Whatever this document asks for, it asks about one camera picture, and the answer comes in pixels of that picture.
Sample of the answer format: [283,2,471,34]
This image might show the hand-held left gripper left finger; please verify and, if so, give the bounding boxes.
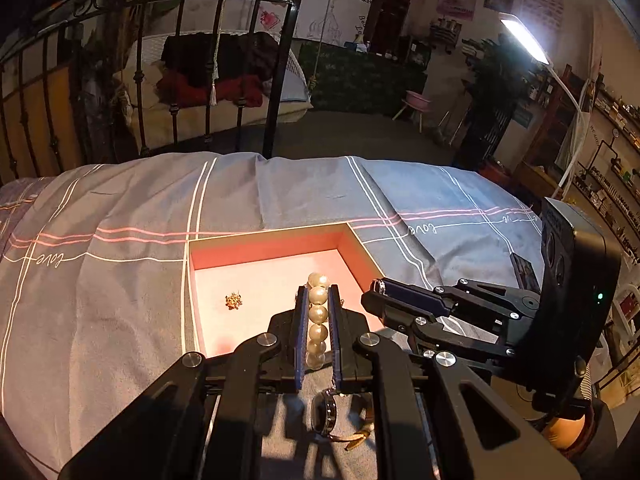
[59,285,308,480]

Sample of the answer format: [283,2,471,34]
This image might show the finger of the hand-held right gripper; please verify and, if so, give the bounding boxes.
[370,277,541,318]
[361,291,516,361]

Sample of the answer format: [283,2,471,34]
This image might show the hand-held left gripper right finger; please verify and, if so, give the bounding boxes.
[327,285,581,480]

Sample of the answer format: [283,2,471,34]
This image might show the pearl bead bracelet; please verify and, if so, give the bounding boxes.
[305,271,332,371]

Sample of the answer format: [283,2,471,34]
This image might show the gold strap wrist watch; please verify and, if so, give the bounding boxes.
[310,387,377,453]

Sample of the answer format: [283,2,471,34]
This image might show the pink-lined jewelry box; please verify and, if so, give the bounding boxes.
[188,221,386,359]

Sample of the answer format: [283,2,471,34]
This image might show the person's right forearm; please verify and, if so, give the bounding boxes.
[542,400,640,480]

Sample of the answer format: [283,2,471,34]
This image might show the black smartphone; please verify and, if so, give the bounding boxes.
[509,252,537,292]

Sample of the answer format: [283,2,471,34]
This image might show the pink stool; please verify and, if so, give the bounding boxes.
[391,90,434,134]

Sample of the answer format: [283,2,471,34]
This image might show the grey-blue striped bed sheet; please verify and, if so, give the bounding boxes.
[0,152,551,480]

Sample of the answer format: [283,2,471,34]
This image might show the green patterned counter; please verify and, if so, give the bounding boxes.
[299,41,429,112]

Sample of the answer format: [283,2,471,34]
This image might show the white wicker hanging chair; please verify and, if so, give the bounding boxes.
[116,30,314,133]

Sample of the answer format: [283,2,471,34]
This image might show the white floor lamp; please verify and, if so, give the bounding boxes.
[499,12,587,202]

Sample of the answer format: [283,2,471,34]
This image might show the red clothes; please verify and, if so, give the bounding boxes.
[156,71,264,109]

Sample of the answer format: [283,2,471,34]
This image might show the red phone booth cabinet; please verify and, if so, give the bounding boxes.
[371,0,417,55]

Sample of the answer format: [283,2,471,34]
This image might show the black clothes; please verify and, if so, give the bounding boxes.
[160,31,282,92]

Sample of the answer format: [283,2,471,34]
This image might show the wall shelves with bottles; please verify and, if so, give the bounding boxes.
[570,85,640,266]

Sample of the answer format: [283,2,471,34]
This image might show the black iron bed frame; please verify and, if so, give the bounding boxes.
[0,0,309,186]

